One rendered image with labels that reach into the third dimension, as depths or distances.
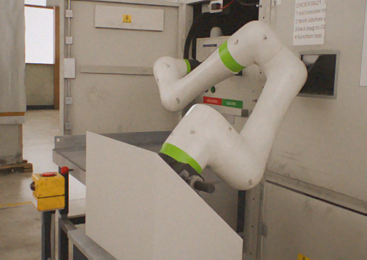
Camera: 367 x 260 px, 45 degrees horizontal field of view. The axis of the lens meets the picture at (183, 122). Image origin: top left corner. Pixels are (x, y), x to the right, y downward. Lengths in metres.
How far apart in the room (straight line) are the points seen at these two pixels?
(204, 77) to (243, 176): 0.47
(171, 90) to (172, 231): 0.77
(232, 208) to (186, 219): 0.87
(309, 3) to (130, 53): 1.05
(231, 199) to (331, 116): 0.58
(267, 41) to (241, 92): 0.59
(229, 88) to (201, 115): 0.89
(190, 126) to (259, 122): 0.25
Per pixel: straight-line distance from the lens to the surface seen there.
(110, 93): 2.33
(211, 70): 1.53
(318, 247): 1.66
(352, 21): 1.52
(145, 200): 0.99
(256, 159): 1.25
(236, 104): 2.01
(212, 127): 1.17
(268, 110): 1.36
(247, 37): 1.43
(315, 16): 1.61
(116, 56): 2.33
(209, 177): 1.74
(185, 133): 1.16
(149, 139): 2.24
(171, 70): 1.72
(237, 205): 1.89
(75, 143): 2.09
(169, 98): 1.67
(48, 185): 1.36
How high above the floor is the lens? 1.23
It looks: 7 degrees down
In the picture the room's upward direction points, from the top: 2 degrees clockwise
